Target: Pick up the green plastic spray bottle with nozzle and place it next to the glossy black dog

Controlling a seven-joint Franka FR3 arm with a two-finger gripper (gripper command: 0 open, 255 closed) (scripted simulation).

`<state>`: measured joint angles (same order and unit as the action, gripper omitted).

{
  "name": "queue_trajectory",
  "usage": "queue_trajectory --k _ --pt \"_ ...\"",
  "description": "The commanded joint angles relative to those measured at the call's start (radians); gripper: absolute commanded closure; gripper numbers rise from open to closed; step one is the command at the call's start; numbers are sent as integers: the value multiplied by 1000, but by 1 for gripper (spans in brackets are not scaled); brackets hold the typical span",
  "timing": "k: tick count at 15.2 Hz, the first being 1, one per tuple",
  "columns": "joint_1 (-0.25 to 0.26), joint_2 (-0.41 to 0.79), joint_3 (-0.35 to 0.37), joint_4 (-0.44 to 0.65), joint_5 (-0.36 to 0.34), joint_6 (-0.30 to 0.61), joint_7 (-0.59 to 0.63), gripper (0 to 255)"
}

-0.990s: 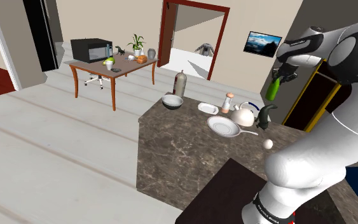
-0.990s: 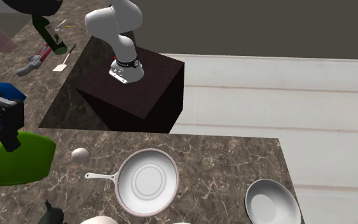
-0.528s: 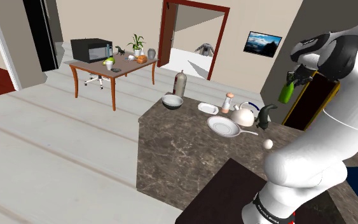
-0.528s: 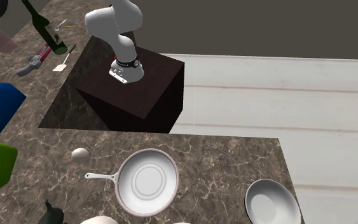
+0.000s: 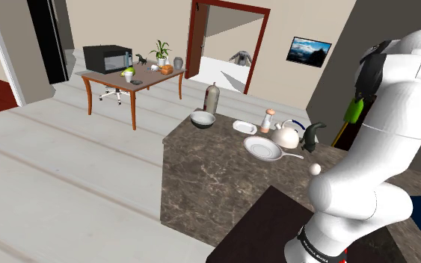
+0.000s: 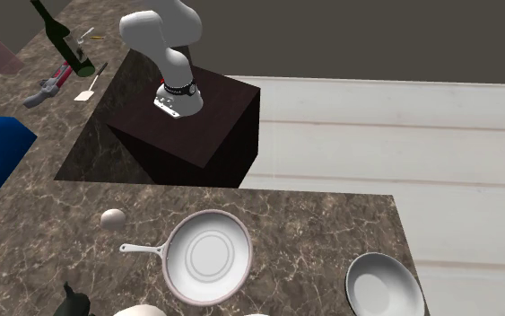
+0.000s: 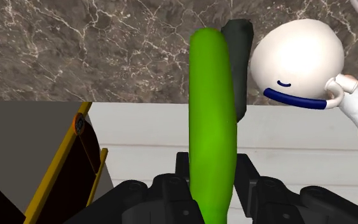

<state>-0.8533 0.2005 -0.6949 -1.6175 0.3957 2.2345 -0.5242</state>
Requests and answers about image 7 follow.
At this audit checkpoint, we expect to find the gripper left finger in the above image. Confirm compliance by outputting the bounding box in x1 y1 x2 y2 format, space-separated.
63 151 205 224

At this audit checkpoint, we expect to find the yellow and black frame object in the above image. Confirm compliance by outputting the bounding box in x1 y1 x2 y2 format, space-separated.
23 101 109 224

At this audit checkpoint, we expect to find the white round-headed toy figure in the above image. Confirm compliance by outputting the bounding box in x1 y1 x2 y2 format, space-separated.
249 18 358 144

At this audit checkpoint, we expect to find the green cucumber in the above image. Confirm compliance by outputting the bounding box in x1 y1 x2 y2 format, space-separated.
188 27 238 224

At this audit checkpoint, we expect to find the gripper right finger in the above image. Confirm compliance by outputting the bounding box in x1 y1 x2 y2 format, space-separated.
233 153 358 224

